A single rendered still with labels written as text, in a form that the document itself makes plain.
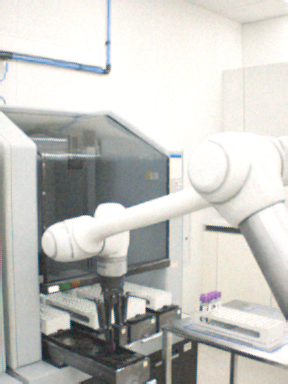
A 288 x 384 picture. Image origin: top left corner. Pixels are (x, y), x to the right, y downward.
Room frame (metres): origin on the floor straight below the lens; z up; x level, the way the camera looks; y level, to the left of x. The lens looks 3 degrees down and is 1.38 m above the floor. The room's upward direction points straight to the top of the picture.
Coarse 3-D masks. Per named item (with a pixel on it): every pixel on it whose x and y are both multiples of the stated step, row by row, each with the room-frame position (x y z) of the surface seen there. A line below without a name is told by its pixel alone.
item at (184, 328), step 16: (224, 304) 1.83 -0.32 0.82; (240, 304) 1.83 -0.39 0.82; (256, 304) 1.82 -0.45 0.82; (176, 320) 1.64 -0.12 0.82; (192, 320) 1.64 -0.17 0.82; (192, 336) 1.49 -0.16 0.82; (208, 336) 1.48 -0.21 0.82; (224, 336) 1.47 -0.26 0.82; (240, 352) 1.36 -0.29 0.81; (256, 352) 1.33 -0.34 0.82; (272, 352) 1.33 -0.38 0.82
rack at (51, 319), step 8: (40, 304) 1.68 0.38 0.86; (40, 312) 1.59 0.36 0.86; (48, 312) 1.59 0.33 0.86; (56, 312) 1.59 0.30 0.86; (40, 320) 1.52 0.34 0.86; (48, 320) 1.50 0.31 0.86; (56, 320) 1.53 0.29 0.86; (64, 320) 1.55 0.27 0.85; (48, 328) 1.50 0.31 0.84; (56, 328) 1.53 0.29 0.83; (64, 328) 1.55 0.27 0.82
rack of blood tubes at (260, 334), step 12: (216, 312) 1.55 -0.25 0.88; (228, 312) 1.54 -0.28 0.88; (240, 312) 1.54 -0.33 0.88; (204, 324) 1.53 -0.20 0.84; (216, 324) 1.52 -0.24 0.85; (228, 324) 1.53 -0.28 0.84; (240, 324) 1.43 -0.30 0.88; (252, 324) 1.41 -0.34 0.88; (264, 324) 1.41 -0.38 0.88; (276, 324) 1.40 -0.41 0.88; (228, 336) 1.46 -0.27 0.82; (240, 336) 1.43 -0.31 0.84; (252, 336) 1.46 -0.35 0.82; (264, 336) 1.37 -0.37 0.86; (276, 336) 1.39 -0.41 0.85
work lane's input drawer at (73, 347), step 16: (48, 336) 1.48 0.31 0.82; (64, 336) 1.52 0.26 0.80; (80, 336) 1.52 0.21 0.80; (96, 336) 1.49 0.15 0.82; (48, 352) 1.46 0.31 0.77; (64, 352) 1.41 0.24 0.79; (80, 352) 1.37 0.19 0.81; (96, 352) 1.39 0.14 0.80; (112, 352) 1.39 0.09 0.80; (128, 352) 1.38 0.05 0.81; (80, 368) 1.35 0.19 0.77; (96, 368) 1.30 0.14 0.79; (112, 368) 1.27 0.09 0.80; (128, 368) 1.28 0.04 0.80; (144, 368) 1.33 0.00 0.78
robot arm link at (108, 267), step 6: (102, 258) 1.38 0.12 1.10; (108, 258) 1.37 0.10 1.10; (114, 258) 1.37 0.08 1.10; (120, 258) 1.38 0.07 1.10; (126, 258) 1.41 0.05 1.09; (102, 264) 1.38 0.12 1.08; (108, 264) 1.37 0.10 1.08; (114, 264) 1.37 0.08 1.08; (120, 264) 1.38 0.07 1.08; (102, 270) 1.38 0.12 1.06; (108, 270) 1.37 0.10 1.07; (114, 270) 1.37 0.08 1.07; (120, 270) 1.38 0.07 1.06; (108, 276) 1.39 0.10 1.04; (114, 276) 1.39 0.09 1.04
